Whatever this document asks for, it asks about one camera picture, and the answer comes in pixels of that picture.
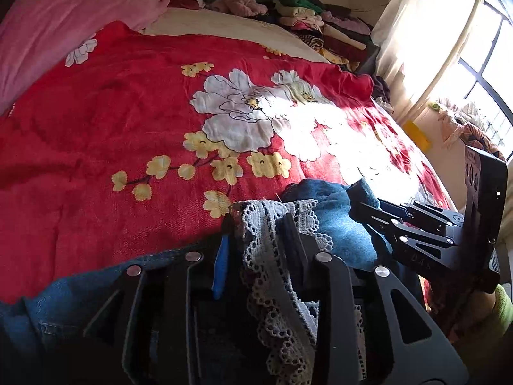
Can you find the white curtain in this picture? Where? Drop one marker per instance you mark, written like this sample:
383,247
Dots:
425,36

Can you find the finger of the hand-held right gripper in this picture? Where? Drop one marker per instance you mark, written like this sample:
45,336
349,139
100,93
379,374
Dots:
400,230
421,210

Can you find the cream pillow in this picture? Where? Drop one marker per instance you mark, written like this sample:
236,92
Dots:
224,28

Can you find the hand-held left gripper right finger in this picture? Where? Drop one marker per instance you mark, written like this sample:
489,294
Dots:
296,244

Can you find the pile of folded clothes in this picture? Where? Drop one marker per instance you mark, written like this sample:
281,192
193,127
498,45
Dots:
324,32

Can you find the clothes heap on windowsill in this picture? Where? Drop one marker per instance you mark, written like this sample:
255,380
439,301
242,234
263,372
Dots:
461,124

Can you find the pink fluffy garment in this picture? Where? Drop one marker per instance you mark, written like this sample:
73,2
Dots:
240,2

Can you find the pink quilt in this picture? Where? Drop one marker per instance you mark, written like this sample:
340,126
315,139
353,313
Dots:
64,28

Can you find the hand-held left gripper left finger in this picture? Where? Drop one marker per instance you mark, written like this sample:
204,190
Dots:
220,264

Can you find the person's right forearm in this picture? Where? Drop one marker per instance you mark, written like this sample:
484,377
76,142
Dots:
491,308

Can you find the red floral blanket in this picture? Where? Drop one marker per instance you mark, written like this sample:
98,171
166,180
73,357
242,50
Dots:
120,128

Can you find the dark red garment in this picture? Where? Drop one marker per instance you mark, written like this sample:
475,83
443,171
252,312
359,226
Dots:
184,2

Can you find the purple crumpled garment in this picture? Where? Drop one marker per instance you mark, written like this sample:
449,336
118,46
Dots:
380,88

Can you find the yellow box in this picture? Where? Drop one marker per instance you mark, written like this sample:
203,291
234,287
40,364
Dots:
417,134

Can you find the window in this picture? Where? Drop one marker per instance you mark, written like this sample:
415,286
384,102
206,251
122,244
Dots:
491,76

